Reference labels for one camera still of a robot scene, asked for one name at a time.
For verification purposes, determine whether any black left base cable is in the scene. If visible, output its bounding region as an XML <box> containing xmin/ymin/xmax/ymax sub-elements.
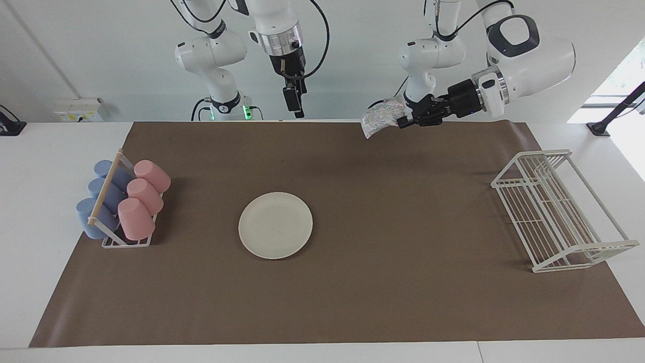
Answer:
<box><xmin>361</xmin><ymin>76</ymin><xmax>410</xmax><ymax>119</ymax></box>

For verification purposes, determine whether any brown table mat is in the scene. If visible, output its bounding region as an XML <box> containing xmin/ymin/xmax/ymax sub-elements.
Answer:
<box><xmin>29</xmin><ymin>121</ymin><xmax>645</xmax><ymax>347</ymax></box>

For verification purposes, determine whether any black right base cable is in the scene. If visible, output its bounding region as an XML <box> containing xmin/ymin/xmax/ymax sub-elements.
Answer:
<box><xmin>190</xmin><ymin>98</ymin><xmax>211</xmax><ymax>122</ymax></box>

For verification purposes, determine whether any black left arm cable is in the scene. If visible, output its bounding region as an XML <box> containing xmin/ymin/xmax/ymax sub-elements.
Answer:
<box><xmin>423</xmin><ymin>0</ymin><xmax>515</xmax><ymax>41</ymax></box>

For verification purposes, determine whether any black metal stand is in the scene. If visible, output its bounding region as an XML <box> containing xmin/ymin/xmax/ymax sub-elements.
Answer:
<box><xmin>586</xmin><ymin>81</ymin><xmax>645</xmax><ymax>137</ymax></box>

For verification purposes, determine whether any shiny crinkled snack packet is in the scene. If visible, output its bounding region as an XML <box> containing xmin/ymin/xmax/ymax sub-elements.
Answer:
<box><xmin>361</xmin><ymin>97</ymin><xmax>409</xmax><ymax>140</ymax></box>

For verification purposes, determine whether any cream round plate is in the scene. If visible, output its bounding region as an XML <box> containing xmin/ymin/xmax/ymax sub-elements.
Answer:
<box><xmin>238</xmin><ymin>192</ymin><xmax>313</xmax><ymax>260</ymax></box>

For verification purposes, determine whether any white cup rack wooden handle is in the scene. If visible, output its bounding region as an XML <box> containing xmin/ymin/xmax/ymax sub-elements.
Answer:
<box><xmin>87</xmin><ymin>150</ymin><xmax>162</xmax><ymax>249</ymax></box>

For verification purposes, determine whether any black base cable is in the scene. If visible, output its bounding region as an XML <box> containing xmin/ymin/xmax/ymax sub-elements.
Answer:
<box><xmin>190</xmin><ymin>98</ymin><xmax>211</xmax><ymax>122</ymax></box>
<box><xmin>361</xmin><ymin>76</ymin><xmax>410</xmax><ymax>119</ymax></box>

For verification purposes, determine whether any black clamp bracket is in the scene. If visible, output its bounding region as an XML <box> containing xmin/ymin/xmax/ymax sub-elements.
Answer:
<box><xmin>0</xmin><ymin>105</ymin><xmax>27</xmax><ymax>137</ymax></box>

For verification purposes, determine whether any blue plastic cup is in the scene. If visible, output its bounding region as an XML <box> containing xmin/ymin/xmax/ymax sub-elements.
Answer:
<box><xmin>94</xmin><ymin>160</ymin><xmax>134</xmax><ymax>192</ymax></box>
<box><xmin>88</xmin><ymin>177</ymin><xmax>126</xmax><ymax>212</ymax></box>
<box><xmin>76</xmin><ymin>198</ymin><xmax>121</xmax><ymax>240</ymax></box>

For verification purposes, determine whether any pink plastic cup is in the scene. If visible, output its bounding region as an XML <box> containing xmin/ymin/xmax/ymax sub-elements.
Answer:
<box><xmin>126</xmin><ymin>178</ymin><xmax>164</xmax><ymax>216</ymax></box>
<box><xmin>134</xmin><ymin>160</ymin><xmax>171</xmax><ymax>195</ymax></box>
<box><xmin>117</xmin><ymin>198</ymin><xmax>156</xmax><ymax>241</ymax></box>

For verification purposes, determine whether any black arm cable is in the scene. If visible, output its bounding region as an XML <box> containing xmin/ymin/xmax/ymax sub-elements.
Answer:
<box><xmin>282</xmin><ymin>0</ymin><xmax>331</xmax><ymax>81</ymax></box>
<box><xmin>423</xmin><ymin>0</ymin><xmax>515</xmax><ymax>41</ymax></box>

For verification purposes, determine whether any white wire dish rack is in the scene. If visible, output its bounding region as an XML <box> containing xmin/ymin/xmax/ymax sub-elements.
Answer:
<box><xmin>491</xmin><ymin>149</ymin><xmax>639</xmax><ymax>273</ymax></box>

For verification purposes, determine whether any white wall power outlet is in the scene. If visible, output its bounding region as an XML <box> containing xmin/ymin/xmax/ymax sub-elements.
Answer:
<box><xmin>54</xmin><ymin>98</ymin><xmax>104</xmax><ymax>123</ymax></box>

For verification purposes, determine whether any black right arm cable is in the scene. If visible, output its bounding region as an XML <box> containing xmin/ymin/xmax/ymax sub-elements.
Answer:
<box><xmin>282</xmin><ymin>0</ymin><xmax>331</xmax><ymax>81</ymax></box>

